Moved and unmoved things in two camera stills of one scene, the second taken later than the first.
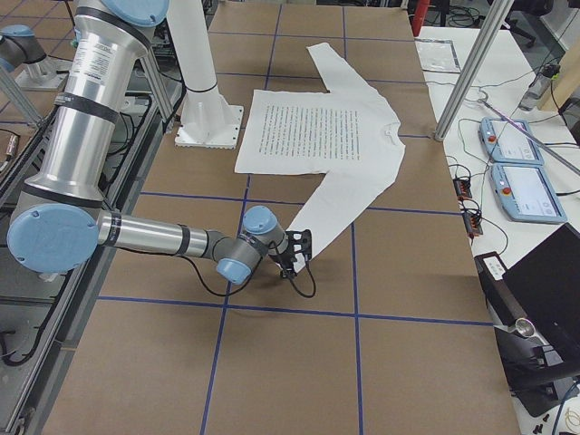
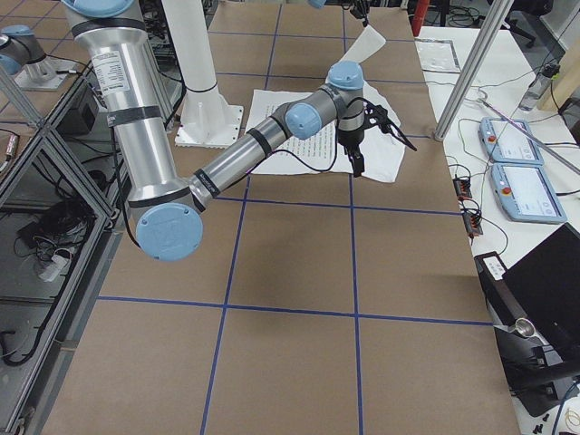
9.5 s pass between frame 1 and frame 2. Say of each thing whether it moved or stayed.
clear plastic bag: stayed
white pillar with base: stayed
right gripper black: moved
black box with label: stayed
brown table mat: stayed
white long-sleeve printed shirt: moved
